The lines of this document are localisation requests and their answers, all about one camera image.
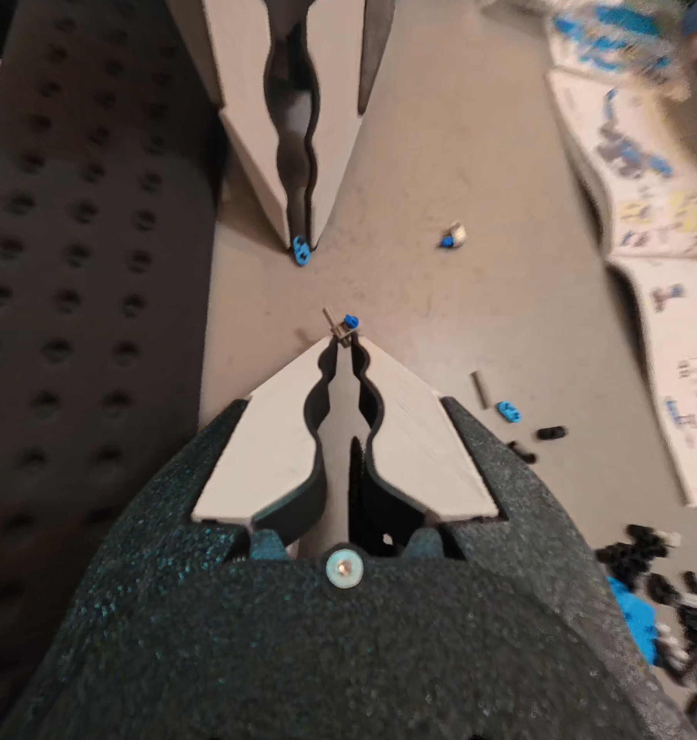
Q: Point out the pile of small building pieces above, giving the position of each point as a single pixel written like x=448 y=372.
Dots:
x=661 y=595

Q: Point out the black connector piece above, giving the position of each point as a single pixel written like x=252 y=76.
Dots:
x=522 y=452
x=551 y=432

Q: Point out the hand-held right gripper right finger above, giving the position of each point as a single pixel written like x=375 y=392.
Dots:
x=435 y=456

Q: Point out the grey desk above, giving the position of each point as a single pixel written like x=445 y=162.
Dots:
x=441 y=318

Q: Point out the open instruction booklet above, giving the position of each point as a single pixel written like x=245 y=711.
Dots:
x=661 y=231

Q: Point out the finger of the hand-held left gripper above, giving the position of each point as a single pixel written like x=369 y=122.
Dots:
x=244 y=104
x=337 y=115

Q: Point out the blue two-hole beam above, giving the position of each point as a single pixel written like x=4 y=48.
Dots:
x=300 y=250
x=507 y=411

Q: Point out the blue sticker sheet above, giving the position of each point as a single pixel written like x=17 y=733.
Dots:
x=614 y=40

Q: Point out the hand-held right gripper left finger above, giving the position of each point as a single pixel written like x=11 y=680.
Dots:
x=262 y=456

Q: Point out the grey connector piece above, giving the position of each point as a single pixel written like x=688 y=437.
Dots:
x=341 y=333
x=458 y=233

